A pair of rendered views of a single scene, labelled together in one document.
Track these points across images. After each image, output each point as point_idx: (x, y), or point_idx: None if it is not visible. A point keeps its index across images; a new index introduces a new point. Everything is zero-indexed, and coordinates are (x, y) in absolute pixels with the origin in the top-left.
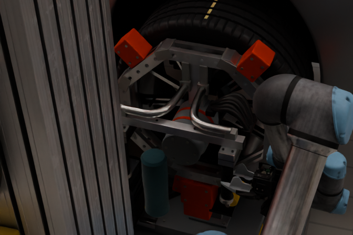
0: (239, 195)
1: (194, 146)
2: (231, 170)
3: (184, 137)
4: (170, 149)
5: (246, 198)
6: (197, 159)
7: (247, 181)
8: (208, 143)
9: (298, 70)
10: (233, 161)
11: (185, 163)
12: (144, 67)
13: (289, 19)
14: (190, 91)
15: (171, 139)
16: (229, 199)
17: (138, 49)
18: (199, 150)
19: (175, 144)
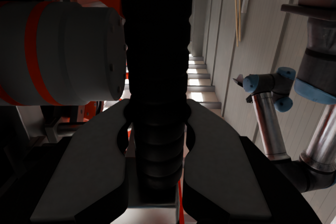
0: (263, 154)
1: (114, 89)
2: (172, 178)
3: (120, 97)
4: (122, 48)
5: (302, 202)
6: (107, 51)
7: (127, 185)
8: (33, 58)
9: None
10: (178, 223)
11: (111, 19)
12: (81, 107)
13: None
14: (41, 121)
15: (126, 76)
16: None
17: (83, 120)
18: (105, 82)
19: (121, 67)
